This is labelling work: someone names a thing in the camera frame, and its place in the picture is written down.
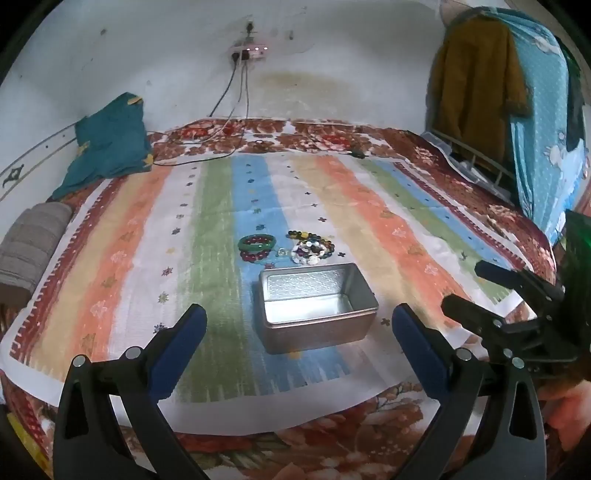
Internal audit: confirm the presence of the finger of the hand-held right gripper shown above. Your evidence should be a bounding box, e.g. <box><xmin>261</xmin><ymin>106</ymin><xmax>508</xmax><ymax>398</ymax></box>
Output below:
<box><xmin>475</xmin><ymin>261</ymin><xmax>568</xmax><ymax>303</ymax></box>
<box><xmin>441</xmin><ymin>294</ymin><xmax>543</xmax><ymax>344</ymax></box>

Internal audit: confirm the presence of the black cable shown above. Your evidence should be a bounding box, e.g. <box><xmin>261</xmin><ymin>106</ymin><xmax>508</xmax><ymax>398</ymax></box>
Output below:
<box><xmin>208</xmin><ymin>58</ymin><xmax>238</xmax><ymax>118</ymax></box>
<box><xmin>150</xmin><ymin>58</ymin><xmax>252</xmax><ymax>167</ymax></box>

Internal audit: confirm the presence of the grey striped pillow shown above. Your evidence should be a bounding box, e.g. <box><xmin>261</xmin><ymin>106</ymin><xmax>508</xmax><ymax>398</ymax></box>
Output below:
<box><xmin>0</xmin><ymin>202</ymin><xmax>75</xmax><ymax>305</ymax></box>

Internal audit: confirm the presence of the multicolour glass bead bracelet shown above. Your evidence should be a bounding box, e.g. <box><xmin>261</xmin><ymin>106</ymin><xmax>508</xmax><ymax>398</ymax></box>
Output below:
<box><xmin>295</xmin><ymin>237</ymin><xmax>334</xmax><ymax>259</ymax></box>

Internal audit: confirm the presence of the brown jacket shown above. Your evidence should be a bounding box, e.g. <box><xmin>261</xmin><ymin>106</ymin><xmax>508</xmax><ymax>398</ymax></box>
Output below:
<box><xmin>429</xmin><ymin>17</ymin><xmax>531</xmax><ymax>160</ymax></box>

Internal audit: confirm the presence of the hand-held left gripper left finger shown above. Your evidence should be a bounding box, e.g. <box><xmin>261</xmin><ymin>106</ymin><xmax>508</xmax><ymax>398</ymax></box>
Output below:
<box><xmin>52</xmin><ymin>303</ymin><xmax>208</xmax><ymax>480</ymax></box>

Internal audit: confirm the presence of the striped pastel cloth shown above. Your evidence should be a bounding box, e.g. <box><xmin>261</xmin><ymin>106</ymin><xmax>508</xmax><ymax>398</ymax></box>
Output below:
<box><xmin>0</xmin><ymin>151</ymin><xmax>539</xmax><ymax>437</ymax></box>

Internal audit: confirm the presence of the silver metal tin box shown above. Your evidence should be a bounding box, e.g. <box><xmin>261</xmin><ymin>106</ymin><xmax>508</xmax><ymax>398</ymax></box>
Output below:
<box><xmin>256</xmin><ymin>263</ymin><xmax>380</xmax><ymax>355</ymax></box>

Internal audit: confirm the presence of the green jade bangle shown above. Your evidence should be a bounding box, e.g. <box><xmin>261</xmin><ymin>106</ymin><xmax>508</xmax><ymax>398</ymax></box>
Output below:
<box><xmin>238</xmin><ymin>234</ymin><xmax>278</xmax><ymax>249</ymax></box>

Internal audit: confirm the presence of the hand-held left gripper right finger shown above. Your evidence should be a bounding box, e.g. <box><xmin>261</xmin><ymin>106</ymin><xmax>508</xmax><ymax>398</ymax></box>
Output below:
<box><xmin>392</xmin><ymin>303</ymin><xmax>548</xmax><ymax>480</ymax></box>

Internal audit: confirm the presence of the person's right hand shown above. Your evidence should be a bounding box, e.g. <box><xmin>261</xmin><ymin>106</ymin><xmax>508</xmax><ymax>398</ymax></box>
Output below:
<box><xmin>536</xmin><ymin>377</ymin><xmax>591</xmax><ymax>457</ymax></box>

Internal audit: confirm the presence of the metal bed rail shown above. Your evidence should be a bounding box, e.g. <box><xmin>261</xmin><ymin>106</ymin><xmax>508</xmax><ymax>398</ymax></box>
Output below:
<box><xmin>422</xmin><ymin>129</ymin><xmax>520</xmax><ymax>197</ymax></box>

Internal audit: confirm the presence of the blue printed cloth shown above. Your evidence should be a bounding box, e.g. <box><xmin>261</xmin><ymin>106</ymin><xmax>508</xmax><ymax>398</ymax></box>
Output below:
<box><xmin>485</xmin><ymin>7</ymin><xmax>585</xmax><ymax>245</ymax></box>

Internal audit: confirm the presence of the teal cloth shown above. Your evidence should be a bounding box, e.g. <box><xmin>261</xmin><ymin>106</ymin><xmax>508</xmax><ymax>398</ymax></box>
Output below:
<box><xmin>48</xmin><ymin>92</ymin><xmax>155</xmax><ymax>200</ymax></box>

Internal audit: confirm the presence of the white power strip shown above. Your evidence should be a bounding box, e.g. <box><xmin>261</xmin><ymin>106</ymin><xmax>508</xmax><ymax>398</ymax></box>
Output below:
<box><xmin>228</xmin><ymin>42</ymin><xmax>271</xmax><ymax>60</ymax></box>

